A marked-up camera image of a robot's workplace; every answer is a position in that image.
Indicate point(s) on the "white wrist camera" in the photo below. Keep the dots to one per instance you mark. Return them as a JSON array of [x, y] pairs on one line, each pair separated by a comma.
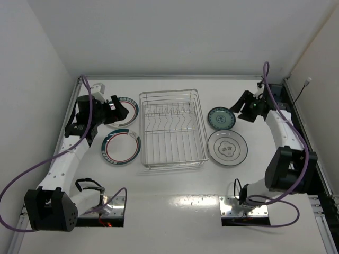
[[97, 91], [260, 90]]

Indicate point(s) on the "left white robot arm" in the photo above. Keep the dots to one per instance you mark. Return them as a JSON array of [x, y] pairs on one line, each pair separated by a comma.
[[49, 207]]

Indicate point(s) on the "far green red rimmed plate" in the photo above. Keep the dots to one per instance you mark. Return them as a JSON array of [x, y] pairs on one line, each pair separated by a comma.
[[132, 106]]

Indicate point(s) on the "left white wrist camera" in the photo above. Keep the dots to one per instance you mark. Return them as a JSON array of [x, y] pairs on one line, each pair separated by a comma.
[[97, 91]]

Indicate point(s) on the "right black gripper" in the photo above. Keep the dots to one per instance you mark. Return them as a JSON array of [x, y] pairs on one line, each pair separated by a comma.
[[249, 106]]

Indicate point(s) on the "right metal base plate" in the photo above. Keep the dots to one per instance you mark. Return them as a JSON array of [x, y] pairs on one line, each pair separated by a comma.
[[230, 209]]

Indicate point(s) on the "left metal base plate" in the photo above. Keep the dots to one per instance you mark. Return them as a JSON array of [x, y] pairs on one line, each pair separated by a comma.
[[114, 209]]

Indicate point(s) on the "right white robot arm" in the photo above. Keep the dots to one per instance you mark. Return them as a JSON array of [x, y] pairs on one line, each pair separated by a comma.
[[291, 169]]

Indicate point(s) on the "near green red rimmed plate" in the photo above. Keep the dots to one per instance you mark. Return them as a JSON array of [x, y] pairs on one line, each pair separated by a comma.
[[120, 147]]

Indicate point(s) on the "white plate with grey rim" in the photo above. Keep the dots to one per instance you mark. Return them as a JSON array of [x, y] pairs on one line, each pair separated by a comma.
[[227, 148]]

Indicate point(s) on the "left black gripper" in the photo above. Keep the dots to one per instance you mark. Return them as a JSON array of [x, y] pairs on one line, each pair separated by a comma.
[[109, 110]]

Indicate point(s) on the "metal base plate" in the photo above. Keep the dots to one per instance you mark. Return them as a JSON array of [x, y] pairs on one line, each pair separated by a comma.
[[230, 209], [114, 209]]

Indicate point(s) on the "green red rimmed plate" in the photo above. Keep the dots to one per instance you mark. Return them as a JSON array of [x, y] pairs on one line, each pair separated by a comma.
[[132, 106], [120, 147]]

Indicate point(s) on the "small blue patterned plate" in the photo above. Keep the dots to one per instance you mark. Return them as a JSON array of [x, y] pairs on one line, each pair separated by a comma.
[[221, 118]]

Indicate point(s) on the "metal wire dish rack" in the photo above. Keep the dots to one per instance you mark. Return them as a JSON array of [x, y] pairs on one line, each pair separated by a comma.
[[172, 130]]

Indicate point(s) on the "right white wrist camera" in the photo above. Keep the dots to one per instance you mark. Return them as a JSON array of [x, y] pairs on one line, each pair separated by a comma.
[[260, 90]]

